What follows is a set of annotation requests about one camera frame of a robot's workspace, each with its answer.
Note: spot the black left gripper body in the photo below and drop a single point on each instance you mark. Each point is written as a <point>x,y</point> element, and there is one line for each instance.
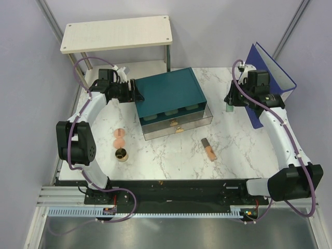
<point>122,92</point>

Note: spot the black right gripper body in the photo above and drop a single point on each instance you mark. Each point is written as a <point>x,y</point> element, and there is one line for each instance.
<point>240,99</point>

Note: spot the teal drawer organizer box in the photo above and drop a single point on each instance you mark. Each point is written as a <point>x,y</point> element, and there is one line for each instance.
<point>168,93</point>

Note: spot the peach lip gloss tube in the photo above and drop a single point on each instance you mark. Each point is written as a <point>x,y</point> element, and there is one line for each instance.
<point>208,148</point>

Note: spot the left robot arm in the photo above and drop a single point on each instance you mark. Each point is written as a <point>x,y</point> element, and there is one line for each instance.
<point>75,140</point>

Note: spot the pink round compact upper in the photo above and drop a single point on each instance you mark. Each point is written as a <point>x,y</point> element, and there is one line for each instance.
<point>119,133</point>

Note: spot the pink round compact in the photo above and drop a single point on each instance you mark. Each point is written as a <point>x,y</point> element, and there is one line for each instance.
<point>119,143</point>
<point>119,133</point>

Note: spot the blue lever arch binder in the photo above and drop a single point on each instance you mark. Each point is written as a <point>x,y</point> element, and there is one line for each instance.
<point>275,75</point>

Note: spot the pink round compact lower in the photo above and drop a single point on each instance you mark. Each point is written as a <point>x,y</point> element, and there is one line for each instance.
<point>119,143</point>

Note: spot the gold round jar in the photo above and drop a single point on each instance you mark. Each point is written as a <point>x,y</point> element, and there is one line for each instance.
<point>121,155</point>

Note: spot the white wooden shelf table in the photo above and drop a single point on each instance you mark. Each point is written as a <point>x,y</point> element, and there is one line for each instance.
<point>129,33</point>

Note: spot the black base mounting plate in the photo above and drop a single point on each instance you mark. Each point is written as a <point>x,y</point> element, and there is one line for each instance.
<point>175,195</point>

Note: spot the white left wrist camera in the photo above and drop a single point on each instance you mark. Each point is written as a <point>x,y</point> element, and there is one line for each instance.
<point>122,71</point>

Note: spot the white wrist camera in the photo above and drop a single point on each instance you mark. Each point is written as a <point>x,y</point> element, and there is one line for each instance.
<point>244,70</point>
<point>122,71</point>

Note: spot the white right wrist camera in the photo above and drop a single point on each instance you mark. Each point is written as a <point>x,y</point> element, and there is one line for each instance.
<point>244,70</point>

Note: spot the aluminium frame rail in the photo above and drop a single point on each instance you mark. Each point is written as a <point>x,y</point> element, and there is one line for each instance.
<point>60,196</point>

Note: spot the light blue cable duct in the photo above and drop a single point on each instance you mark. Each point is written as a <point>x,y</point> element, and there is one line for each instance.
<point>102,212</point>

